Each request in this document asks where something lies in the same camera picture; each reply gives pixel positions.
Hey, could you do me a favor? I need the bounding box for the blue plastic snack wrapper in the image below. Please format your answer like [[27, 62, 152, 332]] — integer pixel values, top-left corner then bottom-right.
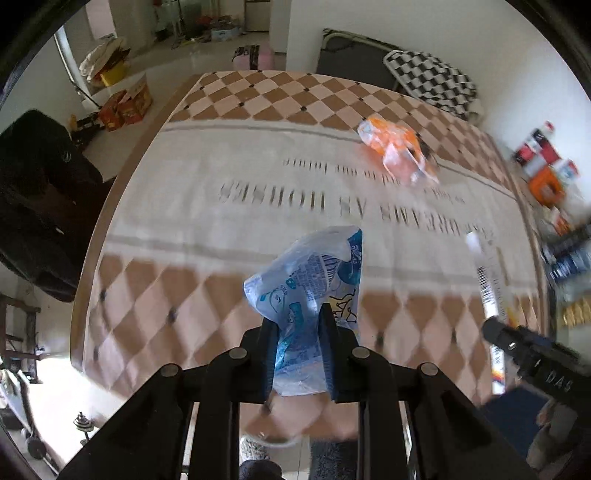
[[243, 226, 363, 397]]

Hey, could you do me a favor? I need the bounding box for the white barcode paper strip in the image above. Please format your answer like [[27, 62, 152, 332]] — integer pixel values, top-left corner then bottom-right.
[[466, 231, 508, 396]]

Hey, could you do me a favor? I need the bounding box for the orange plastic snack wrapper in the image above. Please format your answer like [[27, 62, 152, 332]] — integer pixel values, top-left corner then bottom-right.
[[356, 116, 439, 186]]

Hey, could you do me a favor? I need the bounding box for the red white drink carton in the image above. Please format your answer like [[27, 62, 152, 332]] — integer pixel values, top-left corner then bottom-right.
[[513, 121, 560, 166]]

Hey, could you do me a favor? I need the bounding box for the black bag on chair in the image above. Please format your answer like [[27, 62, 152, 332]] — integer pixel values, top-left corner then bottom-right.
[[1, 109, 114, 303]]

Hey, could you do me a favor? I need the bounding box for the orange cardboard box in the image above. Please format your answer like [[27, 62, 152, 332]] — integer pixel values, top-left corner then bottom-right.
[[98, 75, 152, 131]]

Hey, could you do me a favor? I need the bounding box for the black white checkered cushion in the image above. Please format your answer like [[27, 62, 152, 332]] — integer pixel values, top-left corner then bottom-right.
[[383, 50, 485, 125]]

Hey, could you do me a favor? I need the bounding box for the orange box by wall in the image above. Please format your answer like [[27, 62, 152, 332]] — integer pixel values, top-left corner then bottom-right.
[[529, 165, 565, 207]]

